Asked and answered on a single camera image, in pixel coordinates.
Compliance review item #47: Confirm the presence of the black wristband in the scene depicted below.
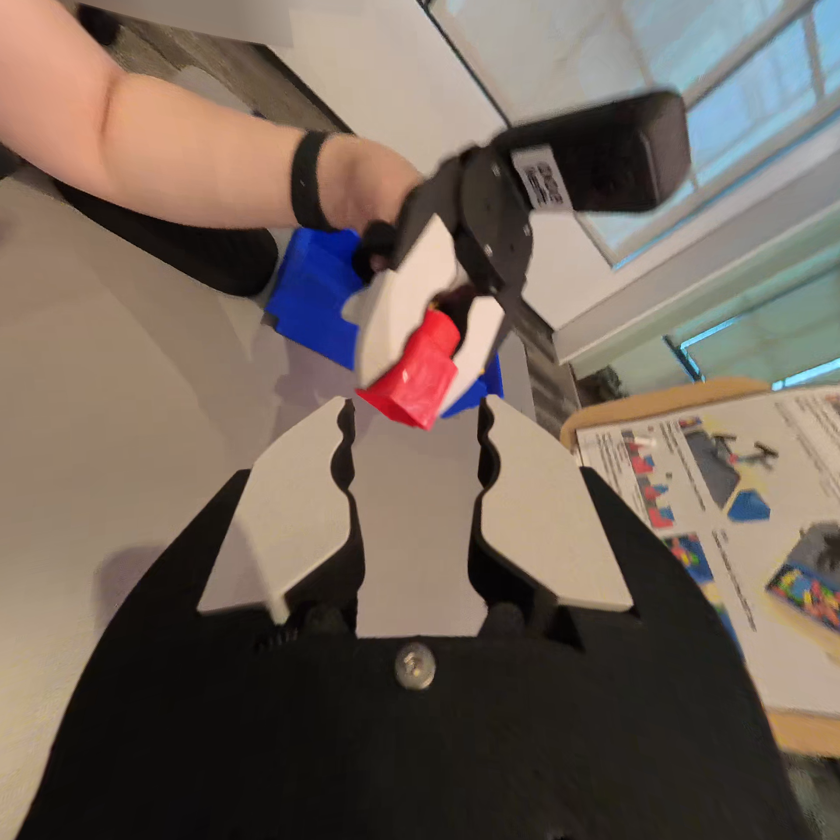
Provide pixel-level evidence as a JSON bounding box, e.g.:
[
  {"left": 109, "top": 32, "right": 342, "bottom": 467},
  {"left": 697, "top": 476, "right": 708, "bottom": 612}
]
[{"left": 290, "top": 130, "right": 339, "bottom": 232}]

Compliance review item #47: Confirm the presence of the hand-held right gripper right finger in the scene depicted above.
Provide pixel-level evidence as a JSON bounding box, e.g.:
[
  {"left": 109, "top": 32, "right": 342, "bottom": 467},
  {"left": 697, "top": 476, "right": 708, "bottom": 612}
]
[{"left": 468, "top": 394, "right": 635, "bottom": 634}]

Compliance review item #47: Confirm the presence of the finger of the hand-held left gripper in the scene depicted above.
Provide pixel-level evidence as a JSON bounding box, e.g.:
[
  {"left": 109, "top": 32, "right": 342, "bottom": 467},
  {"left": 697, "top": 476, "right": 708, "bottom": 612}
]
[
  {"left": 445, "top": 295, "right": 509, "bottom": 403},
  {"left": 343, "top": 214, "right": 460, "bottom": 392}
]

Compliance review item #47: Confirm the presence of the red mega block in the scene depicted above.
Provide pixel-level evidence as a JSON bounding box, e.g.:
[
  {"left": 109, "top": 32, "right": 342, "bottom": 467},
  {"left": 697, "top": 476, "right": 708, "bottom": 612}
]
[{"left": 356, "top": 308, "right": 462, "bottom": 432}]

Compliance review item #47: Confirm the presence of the blue plastic bin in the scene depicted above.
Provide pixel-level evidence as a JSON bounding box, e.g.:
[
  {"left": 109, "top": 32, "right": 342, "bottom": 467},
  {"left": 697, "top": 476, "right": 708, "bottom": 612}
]
[{"left": 264, "top": 226, "right": 505, "bottom": 420}]

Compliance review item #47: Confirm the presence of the person's left hand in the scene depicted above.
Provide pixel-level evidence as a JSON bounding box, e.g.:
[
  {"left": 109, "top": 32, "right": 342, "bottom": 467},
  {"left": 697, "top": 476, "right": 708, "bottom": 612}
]
[{"left": 326, "top": 134, "right": 426, "bottom": 274}]

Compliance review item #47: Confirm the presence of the wooden instruction board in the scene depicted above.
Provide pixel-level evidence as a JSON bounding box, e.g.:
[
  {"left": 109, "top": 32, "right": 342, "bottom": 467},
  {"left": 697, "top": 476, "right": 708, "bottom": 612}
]
[{"left": 561, "top": 377, "right": 840, "bottom": 756}]

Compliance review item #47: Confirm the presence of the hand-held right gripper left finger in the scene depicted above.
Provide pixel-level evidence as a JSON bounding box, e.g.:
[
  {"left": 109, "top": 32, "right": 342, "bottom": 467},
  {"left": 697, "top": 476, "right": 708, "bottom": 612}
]
[{"left": 197, "top": 395, "right": 366, "bottom": 626}]

